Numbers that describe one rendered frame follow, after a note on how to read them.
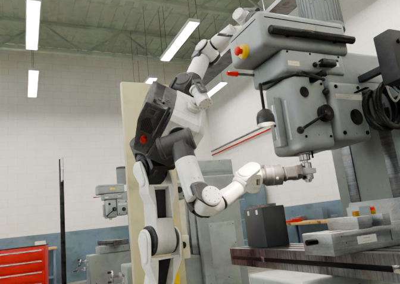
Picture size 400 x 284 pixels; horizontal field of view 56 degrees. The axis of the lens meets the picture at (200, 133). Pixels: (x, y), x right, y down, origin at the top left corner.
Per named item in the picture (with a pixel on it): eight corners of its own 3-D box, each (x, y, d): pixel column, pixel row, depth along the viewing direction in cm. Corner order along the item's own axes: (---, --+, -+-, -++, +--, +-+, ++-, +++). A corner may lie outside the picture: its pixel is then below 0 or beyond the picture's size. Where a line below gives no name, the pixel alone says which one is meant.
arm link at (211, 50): (236, 36, 205) (210, 56, 214) (224, 22, 200) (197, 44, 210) (236, 46, 197) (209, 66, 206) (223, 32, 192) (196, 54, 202)
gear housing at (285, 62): (285, 69, 152) (281, 47, 155) (253, 91, 174) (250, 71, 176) (347, 75, 167) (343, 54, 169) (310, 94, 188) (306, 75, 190)
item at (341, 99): (341, 139, 155) (330, 80, 161) (303, 152, 177) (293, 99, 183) (374, 139, 163) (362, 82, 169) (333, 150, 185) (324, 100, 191)
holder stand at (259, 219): (266, 247, 176) (261, 203, 180) (247, 246, 196) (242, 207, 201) (290, 244, 179) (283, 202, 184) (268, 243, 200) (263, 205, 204)
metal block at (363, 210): (362, 224, 130) (358, 206, 132) (349, 224, 136) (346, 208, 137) (372, 222, 132) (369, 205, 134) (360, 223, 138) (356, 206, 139)
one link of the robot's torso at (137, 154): (124, 148, 207) (136, 124, 197) (145, 149, 214) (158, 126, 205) (140, 188, 190) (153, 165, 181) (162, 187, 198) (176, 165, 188)
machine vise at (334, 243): (334, 256, 117) (328, 220, 120) (305, 255, 131) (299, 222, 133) (413, 242, 131) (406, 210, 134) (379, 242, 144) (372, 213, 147)
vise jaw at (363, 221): (359, 229, 124) (356, 217, 125) (328, 230, 137) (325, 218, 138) (372, 227, 126) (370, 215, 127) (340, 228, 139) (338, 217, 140)
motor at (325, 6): (322, 22, 172) (310, -38, 179) (294, 43, 189) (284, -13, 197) (355, 28, 180) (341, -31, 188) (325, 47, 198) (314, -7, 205)
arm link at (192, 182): (197, 207, 134) (180, 153, 145) (186, 221, 144) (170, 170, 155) (225, 202, 140) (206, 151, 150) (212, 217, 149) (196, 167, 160)
